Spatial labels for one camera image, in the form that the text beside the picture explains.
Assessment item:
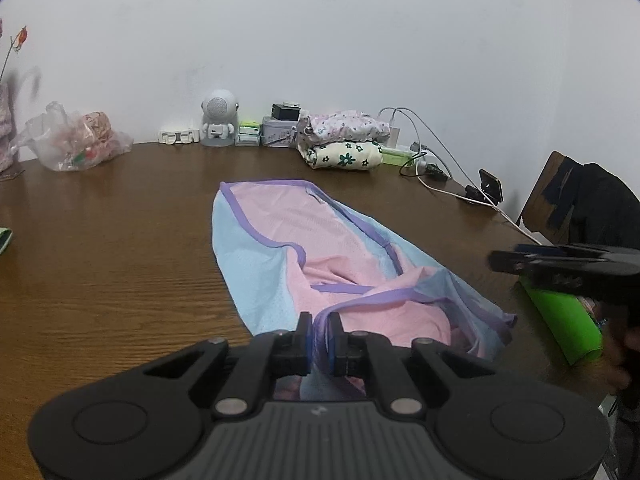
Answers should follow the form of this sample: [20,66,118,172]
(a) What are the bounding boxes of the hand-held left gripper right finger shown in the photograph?
[325,312,497,419]

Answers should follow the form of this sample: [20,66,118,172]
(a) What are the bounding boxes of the green power strip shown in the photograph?
[380,144,427,167]

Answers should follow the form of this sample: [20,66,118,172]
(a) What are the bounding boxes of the black clip stand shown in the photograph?
[457,185,494,204]

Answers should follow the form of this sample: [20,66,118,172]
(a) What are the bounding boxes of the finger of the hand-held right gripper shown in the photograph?
[487,250,601,280]
[514,243,573,257]

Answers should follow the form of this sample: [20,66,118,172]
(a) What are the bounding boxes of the grey tin box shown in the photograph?
[260,116,300,149]

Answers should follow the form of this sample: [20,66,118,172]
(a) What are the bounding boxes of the dried rose bouquet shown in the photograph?
[0,17,29,84]

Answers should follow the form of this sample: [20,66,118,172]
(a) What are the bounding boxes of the long white cable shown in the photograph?
[419,172,543,246]

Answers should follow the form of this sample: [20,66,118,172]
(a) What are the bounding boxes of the bright green mat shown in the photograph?
[519,275,604,366]

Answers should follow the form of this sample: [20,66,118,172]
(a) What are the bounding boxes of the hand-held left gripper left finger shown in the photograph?
[142,312,315,419]

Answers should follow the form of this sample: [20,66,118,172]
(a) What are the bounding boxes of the black cloth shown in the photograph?
[569,162,640,252]

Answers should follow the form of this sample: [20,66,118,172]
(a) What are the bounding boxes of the pink and blue mesh garment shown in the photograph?
[211,178,519,397]

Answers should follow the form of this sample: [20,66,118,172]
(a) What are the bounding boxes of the clear plastic bag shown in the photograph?
[11,101,135,173]

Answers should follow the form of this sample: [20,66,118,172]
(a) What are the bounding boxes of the white robot speaker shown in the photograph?
[200,89,242,148]

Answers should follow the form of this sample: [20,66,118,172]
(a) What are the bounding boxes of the green and white box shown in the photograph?
[235,120,262,148]

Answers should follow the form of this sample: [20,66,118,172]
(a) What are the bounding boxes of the phone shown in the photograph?
[478,168,504,206]

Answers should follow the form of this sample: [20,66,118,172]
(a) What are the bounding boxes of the folded cream floral clothes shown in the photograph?
[298,139,384,171]

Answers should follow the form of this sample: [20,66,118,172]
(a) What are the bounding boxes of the black cable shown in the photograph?
[399,152,453,182]

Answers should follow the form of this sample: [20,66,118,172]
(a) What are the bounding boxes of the folded purple floral clothes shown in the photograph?
[297,109,392,144]

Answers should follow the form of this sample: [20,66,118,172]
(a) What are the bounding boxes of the wooden chair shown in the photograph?
[517,150,583,247]

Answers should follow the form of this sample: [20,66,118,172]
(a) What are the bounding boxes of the person's right hand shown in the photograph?
[600,305,640,392]

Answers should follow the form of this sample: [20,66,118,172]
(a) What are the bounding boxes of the thin white cable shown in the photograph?
[378,106,483,192]

